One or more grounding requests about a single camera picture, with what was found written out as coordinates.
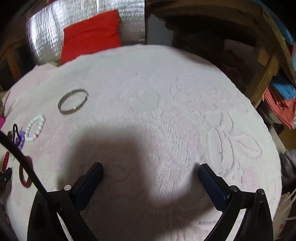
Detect black cable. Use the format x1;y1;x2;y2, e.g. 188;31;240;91
0;131;70;223

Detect purple bead bracelet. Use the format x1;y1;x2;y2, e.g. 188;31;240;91
14;131;26;150

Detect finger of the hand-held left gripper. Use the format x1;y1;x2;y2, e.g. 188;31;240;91
0;168;13;193

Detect black hair tie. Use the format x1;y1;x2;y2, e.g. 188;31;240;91
8;124;20;144

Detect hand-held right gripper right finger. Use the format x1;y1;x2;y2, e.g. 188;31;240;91
198;163;277;241

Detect red folded cloth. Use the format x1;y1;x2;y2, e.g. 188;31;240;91
264;88;296;130

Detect red pillow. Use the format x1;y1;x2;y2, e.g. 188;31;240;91
60;9;121;66

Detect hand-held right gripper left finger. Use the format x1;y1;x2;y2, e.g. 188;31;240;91
27;162;104;241

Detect blue folded cloth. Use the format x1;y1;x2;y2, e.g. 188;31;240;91
269;75;296;101

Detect red bead bracelet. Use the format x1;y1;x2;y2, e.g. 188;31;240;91
2;151;11;170

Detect silver foil mat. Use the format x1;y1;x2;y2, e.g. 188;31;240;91
26;0;146;67

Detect grey cloth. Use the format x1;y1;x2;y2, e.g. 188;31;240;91
281;149;296;186

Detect wooden shelf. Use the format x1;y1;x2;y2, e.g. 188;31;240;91
146;0;296;109

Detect wooden chair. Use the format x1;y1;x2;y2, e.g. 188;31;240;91
0;35;30;91

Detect silver metal bangle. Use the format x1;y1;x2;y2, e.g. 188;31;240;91
58;89;89;115

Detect white bead bracelet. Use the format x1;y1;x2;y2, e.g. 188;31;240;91
24;114;46;142

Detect dark red ring bangle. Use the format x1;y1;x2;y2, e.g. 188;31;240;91
19;156;33;187

